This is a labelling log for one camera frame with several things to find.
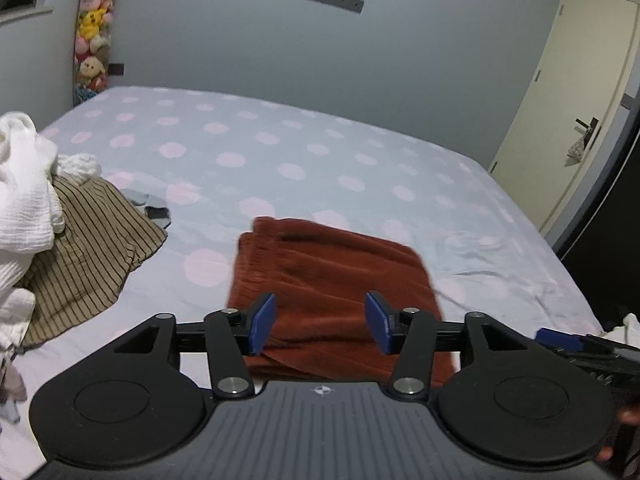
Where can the black door handle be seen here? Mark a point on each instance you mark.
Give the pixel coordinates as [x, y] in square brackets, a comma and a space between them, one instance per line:
[589, 129]

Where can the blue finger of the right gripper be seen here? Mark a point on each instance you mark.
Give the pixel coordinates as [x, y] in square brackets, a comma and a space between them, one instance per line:
[558, 341]

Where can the rust red fleece garment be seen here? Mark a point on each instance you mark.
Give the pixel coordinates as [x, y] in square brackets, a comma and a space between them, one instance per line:
[319, 276]

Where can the white knitted garment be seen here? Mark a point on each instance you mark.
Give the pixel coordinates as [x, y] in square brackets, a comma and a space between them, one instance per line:
[31, 213]

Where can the cream door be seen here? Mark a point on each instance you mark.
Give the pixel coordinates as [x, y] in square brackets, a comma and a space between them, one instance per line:
[582, 73]

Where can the hanging plush toy organizer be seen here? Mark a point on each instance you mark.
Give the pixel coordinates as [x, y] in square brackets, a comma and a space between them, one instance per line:
[92, 46]

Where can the person's right hand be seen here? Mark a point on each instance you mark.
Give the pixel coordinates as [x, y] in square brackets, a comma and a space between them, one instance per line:
[628, 419]

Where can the brown striped garment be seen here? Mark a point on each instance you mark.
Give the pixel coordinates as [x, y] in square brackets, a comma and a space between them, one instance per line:
[104, 240]

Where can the black sliding wardrobe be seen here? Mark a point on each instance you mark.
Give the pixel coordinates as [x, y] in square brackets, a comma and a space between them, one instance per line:
[604, 259]

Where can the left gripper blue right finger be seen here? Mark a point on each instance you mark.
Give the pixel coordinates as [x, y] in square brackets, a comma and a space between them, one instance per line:
[383, 323]

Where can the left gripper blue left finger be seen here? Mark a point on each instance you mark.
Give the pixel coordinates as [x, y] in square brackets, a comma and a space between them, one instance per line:
[261, 315]

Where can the grey garment piece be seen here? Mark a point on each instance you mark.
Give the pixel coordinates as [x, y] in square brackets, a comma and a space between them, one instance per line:
[152, 207]

